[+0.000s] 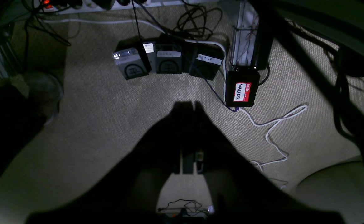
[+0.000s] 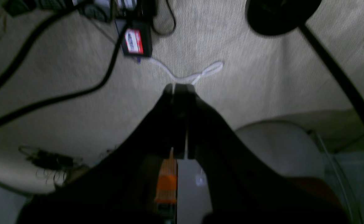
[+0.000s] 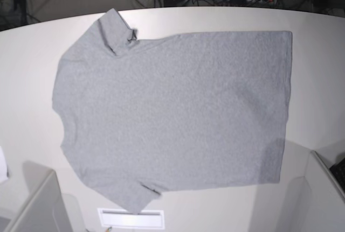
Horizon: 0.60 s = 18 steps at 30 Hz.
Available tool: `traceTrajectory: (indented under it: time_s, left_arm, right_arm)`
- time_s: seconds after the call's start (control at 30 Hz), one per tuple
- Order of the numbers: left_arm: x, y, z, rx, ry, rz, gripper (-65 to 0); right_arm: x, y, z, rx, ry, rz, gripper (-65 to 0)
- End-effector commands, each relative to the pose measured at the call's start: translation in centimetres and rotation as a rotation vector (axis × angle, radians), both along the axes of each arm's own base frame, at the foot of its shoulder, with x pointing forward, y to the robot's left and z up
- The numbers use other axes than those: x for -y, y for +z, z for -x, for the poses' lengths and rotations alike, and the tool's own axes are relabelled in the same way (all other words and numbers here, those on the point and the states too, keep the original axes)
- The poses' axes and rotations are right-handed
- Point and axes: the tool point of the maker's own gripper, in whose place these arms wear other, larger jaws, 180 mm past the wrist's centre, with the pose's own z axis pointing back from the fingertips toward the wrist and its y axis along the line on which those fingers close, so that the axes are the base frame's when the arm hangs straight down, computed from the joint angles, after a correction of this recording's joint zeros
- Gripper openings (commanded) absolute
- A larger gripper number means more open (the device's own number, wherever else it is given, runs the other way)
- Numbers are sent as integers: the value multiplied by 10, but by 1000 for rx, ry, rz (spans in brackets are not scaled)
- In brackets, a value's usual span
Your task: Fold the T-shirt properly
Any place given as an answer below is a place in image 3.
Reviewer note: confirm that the grey T-shirt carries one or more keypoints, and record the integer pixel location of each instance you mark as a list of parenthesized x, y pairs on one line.
[(187, 112)]

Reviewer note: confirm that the white slotted tray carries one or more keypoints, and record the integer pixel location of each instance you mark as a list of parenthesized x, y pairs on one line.
[(120, 218)]

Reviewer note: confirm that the left grey chair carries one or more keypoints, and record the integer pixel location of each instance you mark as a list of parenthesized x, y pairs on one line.
[(45, 207)]

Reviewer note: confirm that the black keyboard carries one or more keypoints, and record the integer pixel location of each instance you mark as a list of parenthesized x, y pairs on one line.
[(338, 172)]

